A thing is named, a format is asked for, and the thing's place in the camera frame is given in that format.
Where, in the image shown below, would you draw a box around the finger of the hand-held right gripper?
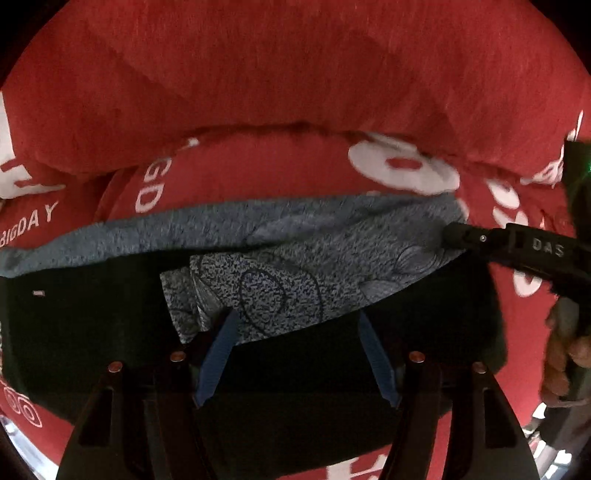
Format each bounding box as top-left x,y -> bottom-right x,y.
444,222 -> 509,263

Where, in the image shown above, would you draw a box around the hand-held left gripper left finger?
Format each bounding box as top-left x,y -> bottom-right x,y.
55,308 -> 241,480

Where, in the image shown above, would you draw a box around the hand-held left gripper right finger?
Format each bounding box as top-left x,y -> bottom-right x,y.
358,311 -> 539,480

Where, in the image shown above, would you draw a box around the black shorts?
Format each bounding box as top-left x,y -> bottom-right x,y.
0,193 -> 509,480

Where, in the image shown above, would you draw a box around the person's right hand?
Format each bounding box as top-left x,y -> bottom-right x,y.
539,295 -> 591,409

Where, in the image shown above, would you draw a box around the red printed bedsheet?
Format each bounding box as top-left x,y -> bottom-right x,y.
0,129 -> 591,480

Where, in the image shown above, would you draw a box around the red printed quilt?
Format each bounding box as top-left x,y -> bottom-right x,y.
0,0 -> 591,199

